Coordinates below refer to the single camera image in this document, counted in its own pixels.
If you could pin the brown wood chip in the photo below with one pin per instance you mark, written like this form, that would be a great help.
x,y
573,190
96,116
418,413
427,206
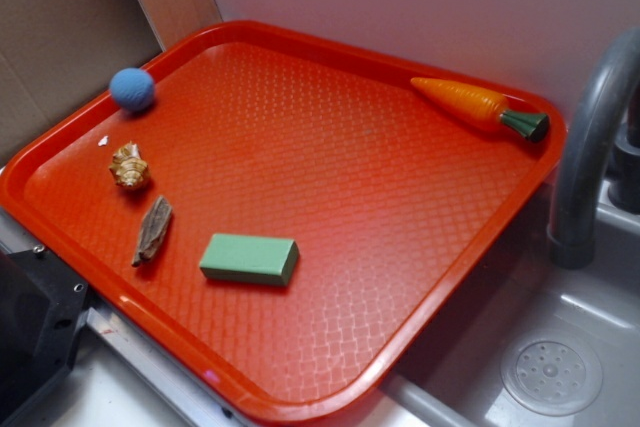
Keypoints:
x,y
154,227

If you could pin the red plastic tray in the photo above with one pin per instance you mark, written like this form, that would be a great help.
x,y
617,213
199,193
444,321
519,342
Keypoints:
x,y
259,131

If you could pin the green rectangular block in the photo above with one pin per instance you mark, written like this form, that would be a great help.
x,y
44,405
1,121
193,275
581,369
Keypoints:
x,y
250,259

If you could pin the orange toy carrot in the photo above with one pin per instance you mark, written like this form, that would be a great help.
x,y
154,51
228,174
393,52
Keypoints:
x,y
482,108

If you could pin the tan spiral seashell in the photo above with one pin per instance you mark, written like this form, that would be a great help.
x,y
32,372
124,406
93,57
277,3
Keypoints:
x,y
128,169

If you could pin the blue textured ball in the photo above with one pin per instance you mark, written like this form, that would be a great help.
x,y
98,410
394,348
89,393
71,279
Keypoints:
x,y
132,89

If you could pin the grey toy sink basin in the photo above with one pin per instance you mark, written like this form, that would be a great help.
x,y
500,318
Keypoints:
x,y
522,342

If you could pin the grey toy faucet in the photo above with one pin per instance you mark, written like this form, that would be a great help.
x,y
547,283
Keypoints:
x,y
603,136

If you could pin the brown cardboard panel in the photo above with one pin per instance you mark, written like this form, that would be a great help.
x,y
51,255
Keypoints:
x,y
58,54

